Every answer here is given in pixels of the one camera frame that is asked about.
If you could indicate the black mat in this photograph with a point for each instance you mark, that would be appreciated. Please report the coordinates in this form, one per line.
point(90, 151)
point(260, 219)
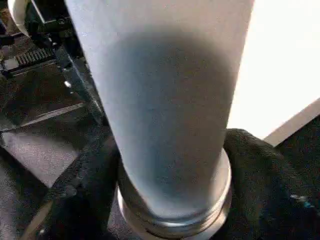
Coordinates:
point(35, 130)

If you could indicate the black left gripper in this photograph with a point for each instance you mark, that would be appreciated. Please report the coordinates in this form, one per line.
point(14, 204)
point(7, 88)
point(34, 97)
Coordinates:
point(47, 22)

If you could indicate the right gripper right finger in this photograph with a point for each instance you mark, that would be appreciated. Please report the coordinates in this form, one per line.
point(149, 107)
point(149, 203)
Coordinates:
point(270, 195)

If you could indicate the white plastic table leg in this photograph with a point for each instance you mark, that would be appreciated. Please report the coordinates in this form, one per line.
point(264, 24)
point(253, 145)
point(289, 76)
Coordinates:
point(170, 100)

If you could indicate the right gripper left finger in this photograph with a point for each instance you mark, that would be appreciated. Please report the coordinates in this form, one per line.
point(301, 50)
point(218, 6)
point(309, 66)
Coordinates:
point(85, 195)

